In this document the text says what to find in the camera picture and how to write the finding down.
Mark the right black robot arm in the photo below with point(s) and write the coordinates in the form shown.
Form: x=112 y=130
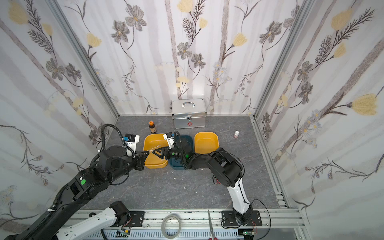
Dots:
x=228 y=171

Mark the silver metal case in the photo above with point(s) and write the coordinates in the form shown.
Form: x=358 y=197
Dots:
x=189 y=113

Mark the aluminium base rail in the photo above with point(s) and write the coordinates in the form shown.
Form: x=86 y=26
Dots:
x=273 y=224

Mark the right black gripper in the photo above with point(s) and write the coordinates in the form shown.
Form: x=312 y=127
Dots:
x=168 y=153

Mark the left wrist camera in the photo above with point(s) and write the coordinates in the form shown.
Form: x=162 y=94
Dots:
x=131 y=142

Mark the yellow plastic bin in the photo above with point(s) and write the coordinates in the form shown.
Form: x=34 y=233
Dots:
x=153 y=142
x=206 y=142

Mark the brown bottle orange cap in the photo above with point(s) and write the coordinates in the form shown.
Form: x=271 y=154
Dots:
x=152 y=127

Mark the grey tape roll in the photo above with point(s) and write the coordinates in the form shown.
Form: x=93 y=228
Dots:
x=171 y=227

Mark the left yellow plastic bin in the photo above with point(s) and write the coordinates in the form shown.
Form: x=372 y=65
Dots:
x=153 y=142

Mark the teal plastic bin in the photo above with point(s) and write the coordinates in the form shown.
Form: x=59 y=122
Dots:
x=177 y=165

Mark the red handled scissors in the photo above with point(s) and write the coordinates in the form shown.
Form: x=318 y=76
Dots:
x=213 y=236

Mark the right yellow plastic bin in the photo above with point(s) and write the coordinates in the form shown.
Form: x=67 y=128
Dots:
x=206 y=142

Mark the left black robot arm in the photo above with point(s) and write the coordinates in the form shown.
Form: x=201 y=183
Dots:
x=104 y=170

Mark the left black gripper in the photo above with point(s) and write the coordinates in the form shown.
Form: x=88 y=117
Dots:
x=141 y=159

